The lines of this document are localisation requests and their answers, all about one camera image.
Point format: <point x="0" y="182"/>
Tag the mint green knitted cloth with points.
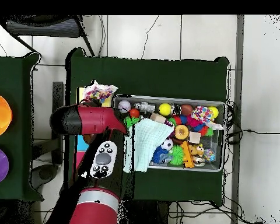
<point x="149" y="140"/>

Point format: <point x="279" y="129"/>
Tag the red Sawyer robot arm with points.
<point x="93" y="119"/>

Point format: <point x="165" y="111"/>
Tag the silver mesh bin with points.
<point x="154" y="98"/>

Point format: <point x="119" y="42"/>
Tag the wooden box with three holes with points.
<point x="81" y="143"/>

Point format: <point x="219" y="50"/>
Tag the green spiky rubber ball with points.
<point x="130" y="121"/>

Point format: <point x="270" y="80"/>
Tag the plain orange ball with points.
<point x="134" y="113"/>

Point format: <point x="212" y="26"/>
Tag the plain wooden cube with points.
<point x="194" y="137"/>
<point x="157" y="117"/>

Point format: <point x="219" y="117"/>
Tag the small white baseball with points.
<point x="124" y="106"/>

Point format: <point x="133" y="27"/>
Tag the plain yellow ball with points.
<point x="165" y="109"/>

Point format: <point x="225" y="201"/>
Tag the toy hamburger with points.
<point x="181" y="131"/>

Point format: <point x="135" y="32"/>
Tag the small brown football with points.
<point x="186" y="109"/>

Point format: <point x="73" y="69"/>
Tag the black standing panel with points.
<point x="57" y="88"/>

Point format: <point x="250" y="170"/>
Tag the grey round stand base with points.
<point x="45" y="173"/>

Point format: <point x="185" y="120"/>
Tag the dark green side table cloth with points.
<point x="18" y="77"/>

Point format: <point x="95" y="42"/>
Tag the black metal chair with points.
<point x="44" y="28"/>

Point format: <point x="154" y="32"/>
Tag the orange plastic bowl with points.
<point x="0" y="114"/>

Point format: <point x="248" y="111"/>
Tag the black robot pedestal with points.
<point x="144" y="214"/>

